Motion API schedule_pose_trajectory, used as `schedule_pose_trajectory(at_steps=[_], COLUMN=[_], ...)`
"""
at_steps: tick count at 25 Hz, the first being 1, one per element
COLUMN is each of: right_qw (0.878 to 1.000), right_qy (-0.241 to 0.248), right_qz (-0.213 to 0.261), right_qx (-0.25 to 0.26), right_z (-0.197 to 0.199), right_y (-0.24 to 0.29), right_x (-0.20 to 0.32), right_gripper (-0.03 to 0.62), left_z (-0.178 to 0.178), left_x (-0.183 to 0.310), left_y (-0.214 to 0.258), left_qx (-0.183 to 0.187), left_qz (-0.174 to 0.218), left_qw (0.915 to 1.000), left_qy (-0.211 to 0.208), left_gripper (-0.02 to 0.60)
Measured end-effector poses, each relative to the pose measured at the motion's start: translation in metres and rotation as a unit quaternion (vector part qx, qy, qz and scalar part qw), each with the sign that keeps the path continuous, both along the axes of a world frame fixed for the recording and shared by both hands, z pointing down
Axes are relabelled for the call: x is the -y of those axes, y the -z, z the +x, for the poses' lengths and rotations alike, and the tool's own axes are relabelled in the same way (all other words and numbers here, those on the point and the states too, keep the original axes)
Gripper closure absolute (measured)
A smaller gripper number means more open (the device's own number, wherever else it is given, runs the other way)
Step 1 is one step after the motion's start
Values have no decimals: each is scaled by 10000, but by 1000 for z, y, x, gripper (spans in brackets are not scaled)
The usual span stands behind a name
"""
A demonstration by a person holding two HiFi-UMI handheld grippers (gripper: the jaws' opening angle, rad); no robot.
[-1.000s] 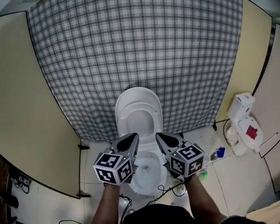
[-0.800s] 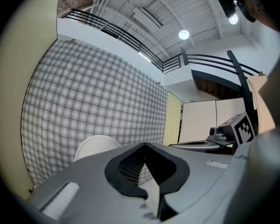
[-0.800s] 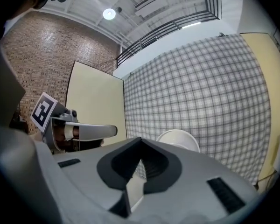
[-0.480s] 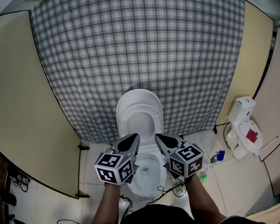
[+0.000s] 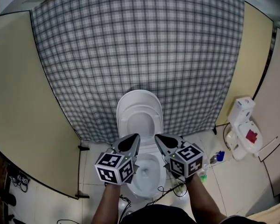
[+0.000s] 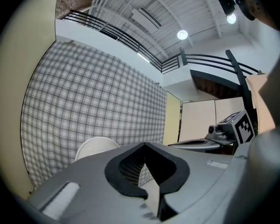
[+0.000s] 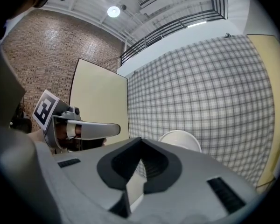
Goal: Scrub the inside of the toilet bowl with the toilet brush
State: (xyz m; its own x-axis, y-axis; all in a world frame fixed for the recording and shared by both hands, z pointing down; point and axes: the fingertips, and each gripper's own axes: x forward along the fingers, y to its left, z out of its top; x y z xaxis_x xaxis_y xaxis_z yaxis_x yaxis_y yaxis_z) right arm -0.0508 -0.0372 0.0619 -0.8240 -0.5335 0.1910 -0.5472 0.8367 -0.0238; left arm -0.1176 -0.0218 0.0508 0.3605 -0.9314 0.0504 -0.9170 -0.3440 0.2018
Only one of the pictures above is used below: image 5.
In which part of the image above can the grey hose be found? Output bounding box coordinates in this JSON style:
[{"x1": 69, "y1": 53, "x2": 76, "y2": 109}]
[{"x1": 223, "y1": 123, "x2": 232, "y2": 152}]

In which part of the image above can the thin white stick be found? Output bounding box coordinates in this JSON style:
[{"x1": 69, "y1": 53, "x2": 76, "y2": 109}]
[{"x1": 259, "y1": 136, "x2": 279, "y2": 152}]

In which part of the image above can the person's right forearm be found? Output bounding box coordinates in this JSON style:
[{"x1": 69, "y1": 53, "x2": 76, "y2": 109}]
[{"x1": 187, "y1": 174, "x2": 228, "y2": 224}]

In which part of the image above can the person's left forearm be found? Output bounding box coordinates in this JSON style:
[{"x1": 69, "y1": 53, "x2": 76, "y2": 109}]
[{"x1": 91, "y1": 183, "x2": 122, "y2": 224}]

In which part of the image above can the grey plaid cloth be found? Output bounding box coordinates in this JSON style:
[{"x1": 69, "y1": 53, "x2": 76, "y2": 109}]
[{"x1": 29, "y1": 0, "x2": 246, "y2": 144}]

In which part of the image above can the red cloth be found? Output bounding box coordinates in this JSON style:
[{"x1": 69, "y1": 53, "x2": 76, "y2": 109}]
[{"x1": 245, "y1": 129, "x2": 259, "y2": 145}]

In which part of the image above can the large cream partition panel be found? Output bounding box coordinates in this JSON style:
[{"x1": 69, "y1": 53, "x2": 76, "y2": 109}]
[{"x1": 0, "y1": 10, "x2": 82, "y2": 200}]

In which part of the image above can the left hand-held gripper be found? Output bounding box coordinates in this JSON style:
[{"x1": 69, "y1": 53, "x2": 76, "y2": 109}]
[{"x1": 94, "y1": 133, "x2": 141, "y2": 186}]

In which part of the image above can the person's dark shirt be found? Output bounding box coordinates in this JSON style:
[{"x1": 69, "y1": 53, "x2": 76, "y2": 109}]
[{"x1": 120, "y1": 203, "x2": 248, "y2": 224}]

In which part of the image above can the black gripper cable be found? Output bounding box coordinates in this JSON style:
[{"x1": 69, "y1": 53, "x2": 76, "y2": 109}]
[{"x1": 119, "y1": 185, "x2": 178, "y2": 219}]

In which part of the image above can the yellow partition panel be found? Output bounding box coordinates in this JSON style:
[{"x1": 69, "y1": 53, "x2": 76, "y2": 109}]
[{"x1": 215, "y1": 0, "x2": 274, "y2": 127}]

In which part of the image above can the cream fabric cushion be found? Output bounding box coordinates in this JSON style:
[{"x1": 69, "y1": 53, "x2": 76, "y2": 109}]
[{"x1": 245, "y1": 199, "x2": 280, "y2": 224}]

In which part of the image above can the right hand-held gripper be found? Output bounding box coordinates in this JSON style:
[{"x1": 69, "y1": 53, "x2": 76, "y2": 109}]
[{"x1": 154, "y1": 134, "x2": 204, "y2": 179}]

